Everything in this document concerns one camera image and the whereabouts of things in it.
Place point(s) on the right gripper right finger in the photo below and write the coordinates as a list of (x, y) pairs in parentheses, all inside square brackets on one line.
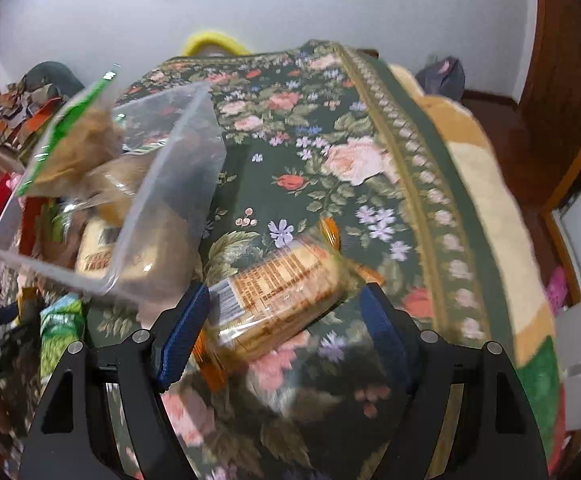
[(496, 435)]

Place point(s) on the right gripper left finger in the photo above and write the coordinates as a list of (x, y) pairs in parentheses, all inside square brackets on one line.
[(115, 399)]

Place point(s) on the beige cake block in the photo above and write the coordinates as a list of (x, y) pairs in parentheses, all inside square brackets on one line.
[(98, 244)]

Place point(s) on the orange barcode biscuit pack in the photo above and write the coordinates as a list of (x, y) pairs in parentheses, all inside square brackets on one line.
[(257, 309)]

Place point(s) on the green edged brown snack bag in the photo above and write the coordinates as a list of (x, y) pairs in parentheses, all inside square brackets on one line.
[(82, 136)]

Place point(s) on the green snack packet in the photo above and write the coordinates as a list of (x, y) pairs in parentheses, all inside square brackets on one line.
[(62, 323)]

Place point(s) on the beige fleece blanket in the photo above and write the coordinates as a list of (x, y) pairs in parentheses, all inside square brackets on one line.
[(528, 309)]

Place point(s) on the clear plastic storage box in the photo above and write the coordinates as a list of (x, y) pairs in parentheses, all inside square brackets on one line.
[(167, 216)]

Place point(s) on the floral green bedspread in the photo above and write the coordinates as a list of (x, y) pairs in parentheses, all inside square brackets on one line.
[(349, 322)]

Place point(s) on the grey pillow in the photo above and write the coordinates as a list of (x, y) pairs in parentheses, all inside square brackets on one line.
[(55, 73)]

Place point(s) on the brown wooden door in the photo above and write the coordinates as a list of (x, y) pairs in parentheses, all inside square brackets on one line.
[(551, 101)]

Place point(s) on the yellow headboard rim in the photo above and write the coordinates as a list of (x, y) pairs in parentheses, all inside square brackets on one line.
[(202, 41)]

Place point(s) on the purple bag by wall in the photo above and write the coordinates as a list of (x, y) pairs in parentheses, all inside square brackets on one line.
[(443, 78)]

